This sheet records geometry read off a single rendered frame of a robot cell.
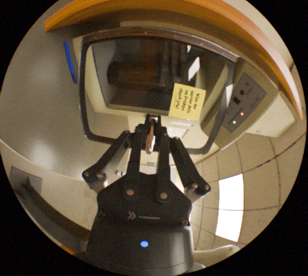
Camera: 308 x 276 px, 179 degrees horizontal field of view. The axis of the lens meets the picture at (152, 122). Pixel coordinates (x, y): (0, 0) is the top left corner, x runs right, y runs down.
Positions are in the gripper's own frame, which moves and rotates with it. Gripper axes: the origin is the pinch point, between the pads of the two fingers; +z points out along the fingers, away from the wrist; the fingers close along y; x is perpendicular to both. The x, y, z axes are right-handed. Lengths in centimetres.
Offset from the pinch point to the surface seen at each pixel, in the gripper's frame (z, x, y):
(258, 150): 37, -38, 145
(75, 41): 5.6, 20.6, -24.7
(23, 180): -31, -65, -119
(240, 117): 4.6, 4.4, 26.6
